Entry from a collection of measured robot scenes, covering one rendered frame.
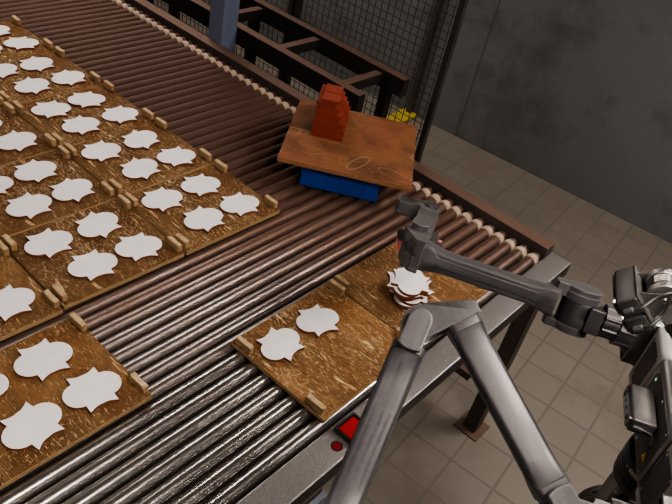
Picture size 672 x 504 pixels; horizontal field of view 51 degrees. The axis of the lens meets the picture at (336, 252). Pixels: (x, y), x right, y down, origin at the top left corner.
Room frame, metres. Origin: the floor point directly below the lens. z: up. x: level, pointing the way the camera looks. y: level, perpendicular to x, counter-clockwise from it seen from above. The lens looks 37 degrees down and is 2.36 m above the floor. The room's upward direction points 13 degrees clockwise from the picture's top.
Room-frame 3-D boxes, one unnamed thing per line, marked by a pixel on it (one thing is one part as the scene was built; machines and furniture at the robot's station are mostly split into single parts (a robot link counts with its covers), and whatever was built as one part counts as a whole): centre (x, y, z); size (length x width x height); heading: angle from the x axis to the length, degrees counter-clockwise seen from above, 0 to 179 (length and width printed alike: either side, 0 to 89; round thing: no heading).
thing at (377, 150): (2.45, 0.04, 1.03); 0.50 x 0.50 x 0.02; 1
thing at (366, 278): (1.78, -0.26, 0.93); 0.41 x 0.35 x 0.02; 146
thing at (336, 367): (1.43, -0.03, 0.93); 0.41 x 0.35 x 0.02; 147
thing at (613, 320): (1.17, -0.62, 1.45); 0.09 x 0.08 x 0.12; 171
